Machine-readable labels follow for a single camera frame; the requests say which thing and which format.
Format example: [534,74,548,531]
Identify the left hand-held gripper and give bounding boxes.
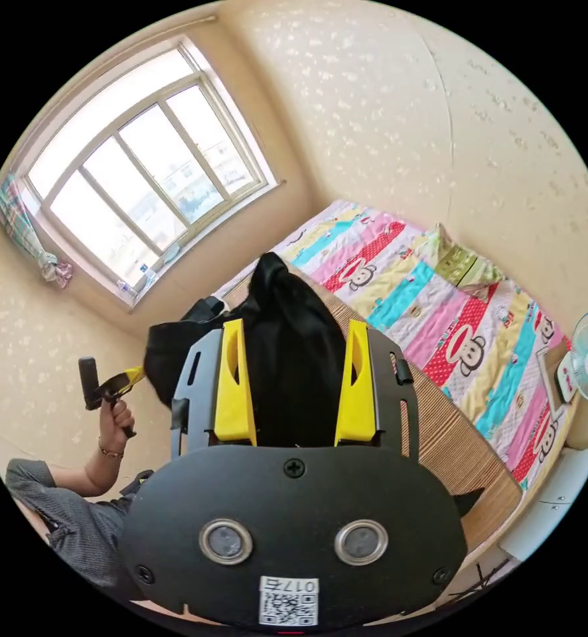
[94,366,145,440]

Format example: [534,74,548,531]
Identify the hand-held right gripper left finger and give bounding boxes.
[214,320,259,445]

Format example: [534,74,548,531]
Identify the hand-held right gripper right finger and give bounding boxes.
[333,318,378,447]

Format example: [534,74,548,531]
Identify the black pants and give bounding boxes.
[143,251,485,518]

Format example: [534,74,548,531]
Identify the person's left forearm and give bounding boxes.
[84,439,125,498]

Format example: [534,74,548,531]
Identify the person's left hand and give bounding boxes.
[99,397,137,452]

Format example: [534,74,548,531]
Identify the bed with cartoon quilt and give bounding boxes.
[213,198,581,551]

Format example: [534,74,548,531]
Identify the green patterned pillow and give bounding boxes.
[413,222,507,303]

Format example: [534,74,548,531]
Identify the plaid curtain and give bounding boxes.
[0,173,74,291]

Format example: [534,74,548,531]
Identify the window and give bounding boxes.
[21,36,288,313]

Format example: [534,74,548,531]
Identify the white cupboard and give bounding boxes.
[496,437,588,564]

